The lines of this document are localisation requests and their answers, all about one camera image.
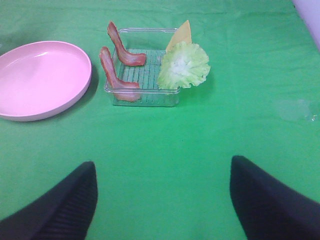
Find bacon strip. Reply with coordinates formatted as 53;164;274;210
99;46;141;102
107;21;147;67

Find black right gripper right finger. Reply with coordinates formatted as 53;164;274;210
229;155;320;240

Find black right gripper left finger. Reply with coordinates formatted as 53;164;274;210
0;161;98;240

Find green lettuce leaf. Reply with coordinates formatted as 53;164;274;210
157;41;211;90

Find yellow cheese slice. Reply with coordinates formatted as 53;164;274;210
165;20;192;53

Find pink round plate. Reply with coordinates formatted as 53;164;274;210
0;41;92;122

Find clear right plastic container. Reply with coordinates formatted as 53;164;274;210
104;27;181;107

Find green tablecloth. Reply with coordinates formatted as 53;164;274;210
0;0;320;240

